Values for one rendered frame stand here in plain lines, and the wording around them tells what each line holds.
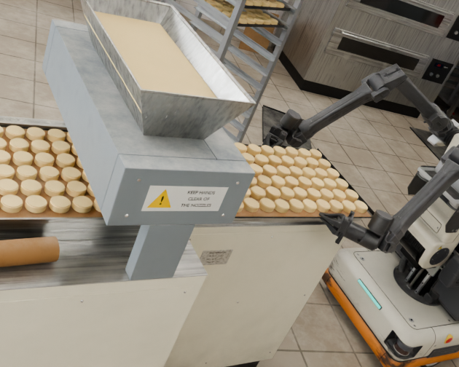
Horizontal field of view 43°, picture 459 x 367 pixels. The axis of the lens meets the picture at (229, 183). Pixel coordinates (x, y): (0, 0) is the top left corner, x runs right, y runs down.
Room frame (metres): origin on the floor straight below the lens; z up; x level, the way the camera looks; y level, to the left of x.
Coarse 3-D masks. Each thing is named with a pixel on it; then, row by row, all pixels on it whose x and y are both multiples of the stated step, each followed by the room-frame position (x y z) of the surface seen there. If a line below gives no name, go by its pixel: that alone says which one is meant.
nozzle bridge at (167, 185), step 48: (48, 48) 1.52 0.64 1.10; (96, 96) 1.22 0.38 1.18; (96, 144) 1.12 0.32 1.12; (144, 144) 1.11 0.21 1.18; (192, 144) 1.20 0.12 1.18; (96, 192) 1.06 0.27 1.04; (144, 192) 1.03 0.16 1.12; (192, 192) 1.10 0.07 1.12; (240, 192) 1.18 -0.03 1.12; (144, 240) 1.05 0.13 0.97
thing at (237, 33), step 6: (198, 6) 3.34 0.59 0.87; (204, 12) 3.31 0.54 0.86; (210, 12) 3.29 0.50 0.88; (210, 18) 3.25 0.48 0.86; (216, 18) 3.26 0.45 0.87; (222, 24) 3.23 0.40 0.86; (240, 36) 3.15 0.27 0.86; (246, 36) 3.13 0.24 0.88; (246, 42) 3.12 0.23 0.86; (252, 42) 3.11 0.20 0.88; (252, 48) 3.07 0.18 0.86; (258, 48) 3.08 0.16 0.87; (264, 54) 3.05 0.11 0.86; (270, 54) 3.04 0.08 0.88; (270, 60) 3.00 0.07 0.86
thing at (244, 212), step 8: (288, 168) 1.83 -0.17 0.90; (256, 176) 1.68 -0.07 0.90; (256, 184) 1.64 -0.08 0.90; (344, 192) 1.84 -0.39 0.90; (256, 200) 1.54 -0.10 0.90; (272, 200) 1.58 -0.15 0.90; (288, 200) 1.62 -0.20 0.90; (312, 200) 1.69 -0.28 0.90; (272, 216) 1.50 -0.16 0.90; (280, 216) 1.52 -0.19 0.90; (288, 216) 1.53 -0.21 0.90; (296, 216) 1.55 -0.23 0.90; (304, 216) 1.57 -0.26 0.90; (312, 216) 1.59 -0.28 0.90; (320, 216) 1.61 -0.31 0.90; (360, 216) 1.72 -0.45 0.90; (368, 216) 1.75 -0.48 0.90
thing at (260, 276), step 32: (224, 224) 1.44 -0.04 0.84; (256, 224) 1.51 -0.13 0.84; (288, 224) 1.59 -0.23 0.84; (320, 224) 1.67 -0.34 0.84; (224, 256) 1.46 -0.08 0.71; (256, 256) 1.55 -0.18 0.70; (288, 256) 1.63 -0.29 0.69; (320, 256) 1.73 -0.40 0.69; (224, 288) 1.51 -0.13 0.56; (256, 288) 1.59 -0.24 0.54; (288, 288) 1.69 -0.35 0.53; (192, 320) 1.46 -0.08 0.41; (224, 320) 1.55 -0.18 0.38; (256, 320) 1.65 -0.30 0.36; (288, 320) 1.75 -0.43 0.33; (192, 352) 1.51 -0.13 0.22; (224, 352) 1.60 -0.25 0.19; (256, 352) 1.71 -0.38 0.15
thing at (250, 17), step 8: (208, 0) 2.84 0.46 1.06; (216, 0) 2.91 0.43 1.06; (224, 0) 2.97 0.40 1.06; (216, 8) 2.78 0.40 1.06; (224, 8) 2.83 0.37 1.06; (232, 8) 2.89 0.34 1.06; (240, 16) 2.85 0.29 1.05; (248, 16) 2.91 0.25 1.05; (256, 16) 2.96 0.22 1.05; (264, 16) 3.01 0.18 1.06; (264, 24) 2.93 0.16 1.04; (272, 24) 2.98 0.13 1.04
